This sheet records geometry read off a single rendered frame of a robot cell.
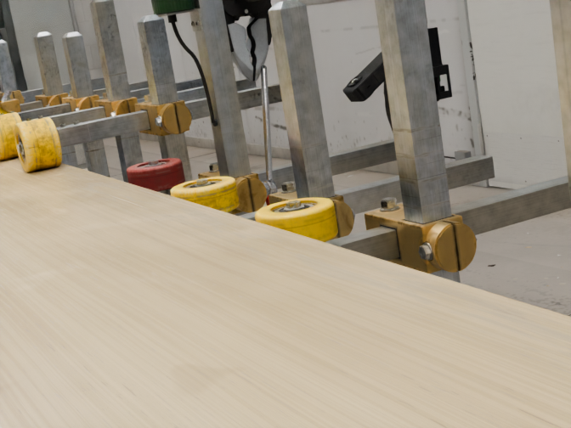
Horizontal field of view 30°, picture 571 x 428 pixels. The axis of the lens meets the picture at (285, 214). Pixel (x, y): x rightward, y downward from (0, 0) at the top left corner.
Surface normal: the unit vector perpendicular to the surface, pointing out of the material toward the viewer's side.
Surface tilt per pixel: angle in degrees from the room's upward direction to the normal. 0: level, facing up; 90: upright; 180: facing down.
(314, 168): 90
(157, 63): 90
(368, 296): 0
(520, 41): 90
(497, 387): 0
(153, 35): 90
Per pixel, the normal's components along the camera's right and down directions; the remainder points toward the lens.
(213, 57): 0.44, 0.11
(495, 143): -0.87, 0.23
